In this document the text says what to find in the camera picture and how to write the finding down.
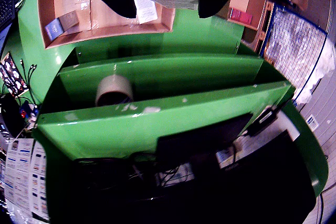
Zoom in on pink product box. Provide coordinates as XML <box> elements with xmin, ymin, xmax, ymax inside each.
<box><xmin>229</xmin><ymin>7</ymin><xmax>253</xmax><ymax>25</ymax></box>

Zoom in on large cardboard tray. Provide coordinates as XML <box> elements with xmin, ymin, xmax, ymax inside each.
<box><xmin>37</xmin><ymin>0</ymin><xmax>176</xmax><ymax>49</ymax></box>

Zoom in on open cardboard box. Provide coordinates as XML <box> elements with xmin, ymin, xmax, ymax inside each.
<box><xmin>215</xmin><ymin>0</ymin><xmax>271</xmax><ymax>51</ymax></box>

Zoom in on long white text box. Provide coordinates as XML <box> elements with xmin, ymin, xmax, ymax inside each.
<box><xmin>132</xmin><ymin>0</ymin><xmax>159</xmax><ymax>25</ymax></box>

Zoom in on blue W cube box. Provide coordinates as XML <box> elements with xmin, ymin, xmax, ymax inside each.
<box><xmin>44</xmin><ymin>10</ymin><xmax>79</xmax><ymax>41</ymax></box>

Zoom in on wooden pallet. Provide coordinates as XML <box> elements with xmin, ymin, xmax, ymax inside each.
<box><xmin>258</xmin><ymin>1</ymin><xmax>275</xmax><ymax>49</ymax></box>

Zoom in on clear packing tape roll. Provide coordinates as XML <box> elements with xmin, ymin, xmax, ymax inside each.
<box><xmin>94</xmin><ymin>74</ymin><xmax>134</xmax><ymax>107</ymax></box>

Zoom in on blue crate with packets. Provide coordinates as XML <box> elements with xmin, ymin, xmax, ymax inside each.
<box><xmin>259</xmin><ymin>1</ymin><xmax>336</xmax><ymax>106</ymax></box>

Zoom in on black laptop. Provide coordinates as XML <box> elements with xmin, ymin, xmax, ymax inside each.
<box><xmin>0</xmin><ymin>0</ymin><xmax>18</xmax><ymax>29</ymax></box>

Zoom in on black board with white dots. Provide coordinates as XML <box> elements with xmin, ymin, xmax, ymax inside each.
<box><xmin>0</xmin><ymin>52</ymin><xmax>29</xmax><ymax>98</ymax></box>

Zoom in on green metal cabinet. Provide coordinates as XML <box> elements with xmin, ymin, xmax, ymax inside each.
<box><xmin>33</xmin><ymin>42</ymin><xmax>329</xmax><ymax>224</ymax></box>

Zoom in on black monitor panel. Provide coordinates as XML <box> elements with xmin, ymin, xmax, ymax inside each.
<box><xmin>156</xmin><ymin>112</ymin><xmax>254</xmax><ymax>167</ymax></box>

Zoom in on black bag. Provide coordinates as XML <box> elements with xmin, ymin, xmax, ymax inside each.
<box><xmin>0</xmin><ymin>95</ymin><xmax>27</xmax><ymax>137</ymax></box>

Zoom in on printed paper sheets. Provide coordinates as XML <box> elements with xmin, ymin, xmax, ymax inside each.
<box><xmin>4</xmin><ymin>138</ymin><xmax>50</xmax><ymax>221</ymax></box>

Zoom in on black multi head cable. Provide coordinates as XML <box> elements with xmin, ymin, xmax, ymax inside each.
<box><xmin>19</xmin><ymin>58</ymin><xmax>40</xmax><ymax>106</ymax></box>

